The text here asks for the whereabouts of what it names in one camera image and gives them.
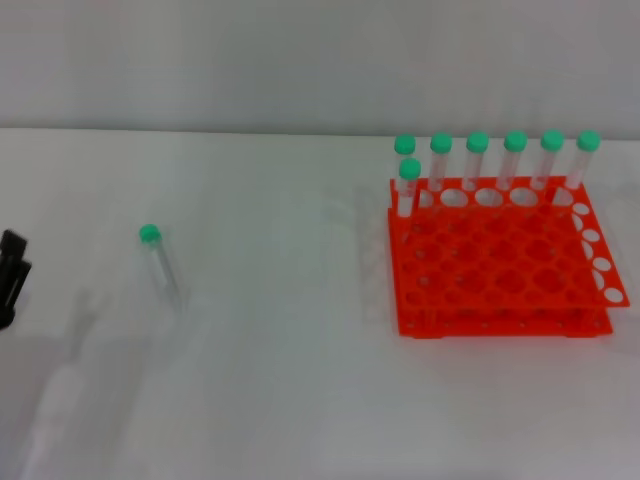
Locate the green-capped clear test tube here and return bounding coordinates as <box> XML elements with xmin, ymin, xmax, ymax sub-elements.
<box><xmin>462</xmin><ymin>130</ymin><xmax>490</xmax><ymax>194</ymax></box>
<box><xmin>427</xmin><ymin>131</ymin><xmax>454</xmax><ymax>196</ymax></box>
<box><xmin>496</xmin><ymin>129</ymin><xmax>529</xmax><ymax>194</ymax></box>
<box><xmin>564</xmin><ymin>129</ymin><xmax>602</xmax><ymax>191</ymax></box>
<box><xmin>529</xmin><ymin>128</ymin><xmax>566</xmax><ymax>194</ymax></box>
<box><xmin>397</xmin><ymin>157</ymin><xmax>422</xmax><ymax>221</ymax></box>
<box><xmin>138</xmin><ymin>223</ymin><xmax>185</xmax><ymax>312</ymax></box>
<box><xmin>393</xmin><ymin>133</ymin><xmax>419</xmax><ymax>194</ymax></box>

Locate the orange plastic test tube rack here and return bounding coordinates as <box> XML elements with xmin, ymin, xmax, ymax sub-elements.
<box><xmin>387</xmin><ymin>174</ymin><xmax>632</xmax><ymax>341</ymax></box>

